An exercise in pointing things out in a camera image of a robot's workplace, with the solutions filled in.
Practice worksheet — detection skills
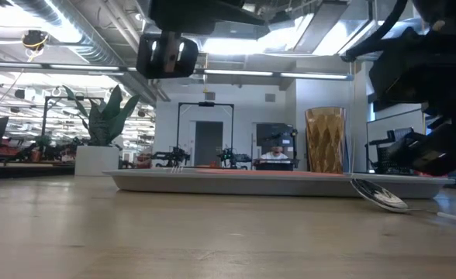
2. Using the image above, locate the white plant pot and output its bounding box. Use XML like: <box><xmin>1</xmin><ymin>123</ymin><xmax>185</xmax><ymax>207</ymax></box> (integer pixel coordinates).
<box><xmin>74</xmin><ymin>145</ymin><xmax>120</xmax><ymax>177</ymax></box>

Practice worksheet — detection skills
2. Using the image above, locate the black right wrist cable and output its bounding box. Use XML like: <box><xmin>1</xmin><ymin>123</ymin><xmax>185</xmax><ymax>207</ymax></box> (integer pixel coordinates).
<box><xmin>340</xmin><ymin>0</ymin><xmax>409</xmax><ymax>63</ymax></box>

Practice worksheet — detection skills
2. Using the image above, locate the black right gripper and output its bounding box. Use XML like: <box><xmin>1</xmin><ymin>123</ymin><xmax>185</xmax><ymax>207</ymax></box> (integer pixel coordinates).
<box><xmin>369</xmin><ymin>22</ymin><xmax>456</xmax><ymax>181</ymax></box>

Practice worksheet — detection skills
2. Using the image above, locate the dark wall screen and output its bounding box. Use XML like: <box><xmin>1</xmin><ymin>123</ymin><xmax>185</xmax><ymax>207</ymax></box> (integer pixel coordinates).
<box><xmin>255</xmin><ymin>122</ymin><xmax>295</xmax><ymax>154</ymax></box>

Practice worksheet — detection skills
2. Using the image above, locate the grey plastic tray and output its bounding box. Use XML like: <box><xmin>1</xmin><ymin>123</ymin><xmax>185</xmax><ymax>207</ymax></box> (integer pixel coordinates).
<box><xmin>102</xmin><ymin>168</ymin><xmax>456</xmax><ymax>199</ymax></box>

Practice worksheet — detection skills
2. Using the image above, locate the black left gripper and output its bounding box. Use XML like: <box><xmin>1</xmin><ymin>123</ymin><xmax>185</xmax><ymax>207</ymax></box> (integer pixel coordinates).
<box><xmin>136</xmin><ymin>33</ymin><xmax>200</xmax><ymax>81</ymax></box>

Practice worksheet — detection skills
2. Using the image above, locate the black tall stand frame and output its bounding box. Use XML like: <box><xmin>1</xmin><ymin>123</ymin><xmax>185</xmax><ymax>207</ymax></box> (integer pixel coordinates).
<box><xmin>176</xmin><ymin>101</ymin><xmax>236</xmax><ymax>168</ymax></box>

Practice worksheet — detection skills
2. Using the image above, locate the black laptop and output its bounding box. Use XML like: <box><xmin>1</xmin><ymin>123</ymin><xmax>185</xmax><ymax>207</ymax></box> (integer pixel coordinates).
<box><xmin>253</xmin><ymin>158</ymin><xmax>295</xmax><ymax>171</ymax></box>

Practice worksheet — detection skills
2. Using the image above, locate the green snake plant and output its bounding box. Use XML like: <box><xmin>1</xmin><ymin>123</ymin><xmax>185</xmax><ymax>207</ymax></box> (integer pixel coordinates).
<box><xmin>63</xmin><ymin>84</ymin><xmax>140</xmax><ymax>147</ymax></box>

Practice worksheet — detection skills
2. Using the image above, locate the black equipment rack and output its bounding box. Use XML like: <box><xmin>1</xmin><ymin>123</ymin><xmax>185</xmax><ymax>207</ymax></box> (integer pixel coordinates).
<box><xmin>365</xmin><ymin>126</ymin><xmax>433</xmax><ymax>174</ymax></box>

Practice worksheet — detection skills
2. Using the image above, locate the amber faceted plastic cup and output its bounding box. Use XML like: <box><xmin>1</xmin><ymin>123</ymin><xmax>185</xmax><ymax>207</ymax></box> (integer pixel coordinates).
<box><xmin>304</xmin><ymin>107</ymin><xmax>347</xmax><ymax>174</ymax></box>

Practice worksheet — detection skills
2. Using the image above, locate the metal spoon orange handle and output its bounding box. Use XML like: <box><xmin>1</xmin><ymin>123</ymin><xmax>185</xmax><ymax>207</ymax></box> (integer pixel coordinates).
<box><xmin>350</xmin><ymin>177</ymin><xmax>456</xmax><ymax>225</ymax></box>

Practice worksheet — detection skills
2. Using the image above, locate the grey door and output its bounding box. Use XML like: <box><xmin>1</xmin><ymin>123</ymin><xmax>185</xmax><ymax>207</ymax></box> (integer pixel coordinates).
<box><xmin>194</xmin><ymin>120</ymin><xmax>224</xmax><ymax>167</ymax></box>

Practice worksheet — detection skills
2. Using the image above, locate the person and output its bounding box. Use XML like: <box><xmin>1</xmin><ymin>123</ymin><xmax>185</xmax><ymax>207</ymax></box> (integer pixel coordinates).
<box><xmin>261</xmin><ymin>143</ymin><xmax>291</xmax><ymax>160</ymax></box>

